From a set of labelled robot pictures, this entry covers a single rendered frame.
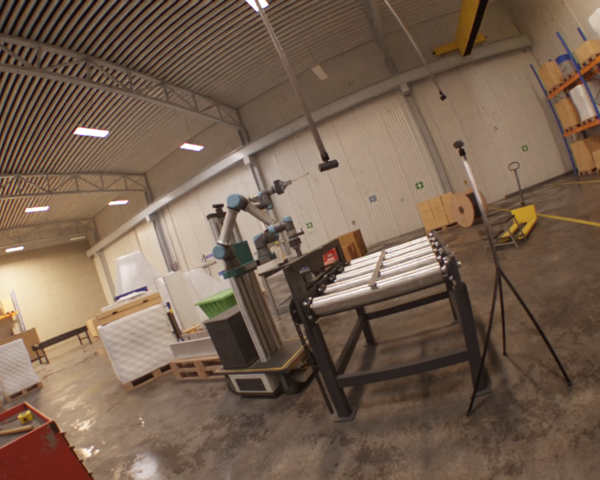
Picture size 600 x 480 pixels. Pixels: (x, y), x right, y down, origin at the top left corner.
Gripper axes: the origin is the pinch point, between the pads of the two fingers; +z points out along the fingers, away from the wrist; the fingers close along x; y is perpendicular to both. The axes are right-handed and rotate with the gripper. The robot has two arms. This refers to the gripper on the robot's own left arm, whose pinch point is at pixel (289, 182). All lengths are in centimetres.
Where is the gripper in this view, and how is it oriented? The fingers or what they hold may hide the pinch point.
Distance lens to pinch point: 263.9
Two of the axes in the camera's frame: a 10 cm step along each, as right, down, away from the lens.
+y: -3.6, 1.4, -9.2
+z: 8.7, -3.1, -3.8
